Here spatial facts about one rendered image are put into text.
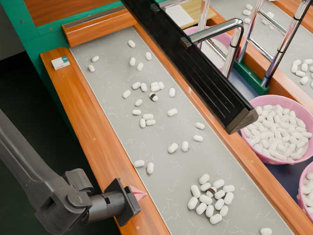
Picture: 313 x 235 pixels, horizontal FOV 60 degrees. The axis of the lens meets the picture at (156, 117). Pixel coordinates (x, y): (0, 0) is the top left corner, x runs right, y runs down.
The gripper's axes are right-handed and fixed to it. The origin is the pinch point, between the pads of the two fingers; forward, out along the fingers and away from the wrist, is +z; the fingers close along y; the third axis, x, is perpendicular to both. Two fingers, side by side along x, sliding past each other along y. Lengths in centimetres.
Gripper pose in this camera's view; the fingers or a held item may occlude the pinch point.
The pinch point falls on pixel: (143, 195)
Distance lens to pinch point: 76.5
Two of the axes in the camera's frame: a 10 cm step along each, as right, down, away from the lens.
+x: -5.8, 6.7, 4.7
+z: 6.6, 0.3, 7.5
